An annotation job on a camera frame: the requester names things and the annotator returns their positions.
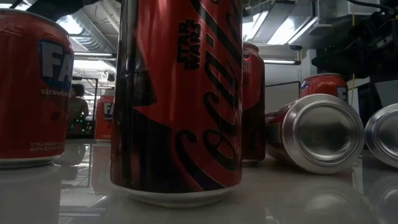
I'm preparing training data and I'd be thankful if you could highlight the red Fanta strawberry can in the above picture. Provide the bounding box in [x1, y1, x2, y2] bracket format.
[299, 73, 349, 103]
[265, 93, 366, 175]
[95, 88, 116, 141]
[0, 8, 75, 170]

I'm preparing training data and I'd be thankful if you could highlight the red Star Wars cola can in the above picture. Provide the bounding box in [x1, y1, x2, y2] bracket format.
[364, 103, 398, 169]
[110, 0, 244, 208]

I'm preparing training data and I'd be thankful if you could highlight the red Coca-Cola can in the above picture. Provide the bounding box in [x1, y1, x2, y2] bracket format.
[241, 42, 267, 166]

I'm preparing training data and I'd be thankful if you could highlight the person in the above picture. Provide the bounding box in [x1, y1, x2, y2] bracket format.
[68, 83, 90, 125]

